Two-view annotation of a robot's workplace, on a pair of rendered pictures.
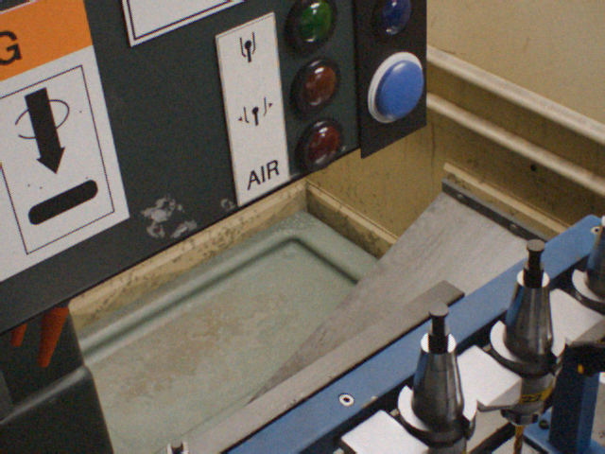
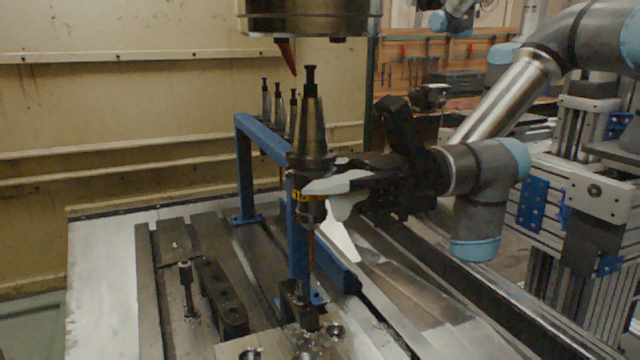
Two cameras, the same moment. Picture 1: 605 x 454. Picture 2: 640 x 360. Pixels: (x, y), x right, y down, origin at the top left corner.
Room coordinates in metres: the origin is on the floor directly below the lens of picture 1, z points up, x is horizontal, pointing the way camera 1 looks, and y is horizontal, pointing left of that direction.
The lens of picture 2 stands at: (0.31, 0.79, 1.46)
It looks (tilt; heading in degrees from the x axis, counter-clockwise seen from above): 21 degrees down; 283
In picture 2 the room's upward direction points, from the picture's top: straight up
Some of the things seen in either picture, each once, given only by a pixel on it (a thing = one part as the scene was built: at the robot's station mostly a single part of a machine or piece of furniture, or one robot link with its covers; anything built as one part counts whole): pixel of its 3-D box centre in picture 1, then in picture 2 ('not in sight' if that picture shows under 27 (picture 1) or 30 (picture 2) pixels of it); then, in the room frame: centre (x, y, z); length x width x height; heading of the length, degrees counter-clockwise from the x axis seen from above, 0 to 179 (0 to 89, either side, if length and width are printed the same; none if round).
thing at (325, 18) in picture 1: (314, 22); not in sight; (0.41, -0.01, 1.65); 0.02 x 0.01 x 0.02; 126
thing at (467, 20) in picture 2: not in sight; (460, 22); (0.17, -1.03, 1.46); 0.11 x 0.08 x 0.11; 52
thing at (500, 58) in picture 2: not in sight; (506, 64); (0.03, -0.78, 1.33); 0.13 x 0.12 x 0.14; 52
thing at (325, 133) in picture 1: (322, 145); not in sight; (0.41, -0.01, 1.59); 0.02 x 0.01 x 0.02; 126
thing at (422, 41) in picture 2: not in sight; (488, 116); (-0.30, -3.01, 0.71); 2.21 x 0.95 x 1.43; 37
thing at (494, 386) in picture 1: (483, 380); not in sight; (0.61, -0.14, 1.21); 0.07 x 0.05 x 0.01; 36
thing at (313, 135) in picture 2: not in sight; (310, 125); (0.43, 0.31, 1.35); 0.04 x 0.04 x 0.07
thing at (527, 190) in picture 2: not in sight; (530, 203); (-0.05, -0.53, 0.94); 0.09 x 0.01 x 0.18; 127
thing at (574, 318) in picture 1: (567, 319); not in sight; (0.67, -0.23, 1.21); 0.07 x 0.05 x 0.01; 36
